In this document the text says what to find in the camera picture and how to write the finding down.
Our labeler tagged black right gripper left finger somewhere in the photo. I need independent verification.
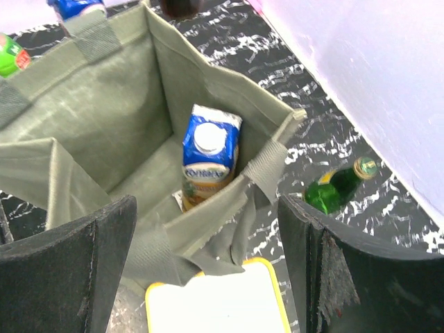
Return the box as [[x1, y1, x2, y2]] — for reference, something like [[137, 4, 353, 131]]
[[1, 196, 137, 332]]

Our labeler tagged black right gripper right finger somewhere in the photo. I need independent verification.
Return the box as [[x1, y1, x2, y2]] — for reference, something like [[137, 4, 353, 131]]
[[277, 195, 443, 332]]

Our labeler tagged grey-green canvas bag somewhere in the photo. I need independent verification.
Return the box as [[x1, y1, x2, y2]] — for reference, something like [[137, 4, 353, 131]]
[[1, 2, 306, 288]]

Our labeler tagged Fontana pineapple juice carton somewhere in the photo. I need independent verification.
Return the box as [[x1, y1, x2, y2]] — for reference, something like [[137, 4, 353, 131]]
[[174, 104, 242, 212]]

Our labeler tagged blue red juice carton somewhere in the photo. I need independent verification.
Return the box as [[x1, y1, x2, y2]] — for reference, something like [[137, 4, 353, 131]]
[[46, 0, 108, 36]]

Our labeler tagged dark cola bottle red label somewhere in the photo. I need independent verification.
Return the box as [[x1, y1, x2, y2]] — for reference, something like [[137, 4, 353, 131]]
[[160, 0, 203, 20]]

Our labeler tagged yellow-framed whiteboard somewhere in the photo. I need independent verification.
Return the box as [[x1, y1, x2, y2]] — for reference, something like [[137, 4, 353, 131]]
[[145, 257, 291, 332]]

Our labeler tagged green glass bottle gold cap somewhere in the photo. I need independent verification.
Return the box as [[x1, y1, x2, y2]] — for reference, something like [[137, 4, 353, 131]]
[[302, 157, 377, 215]]

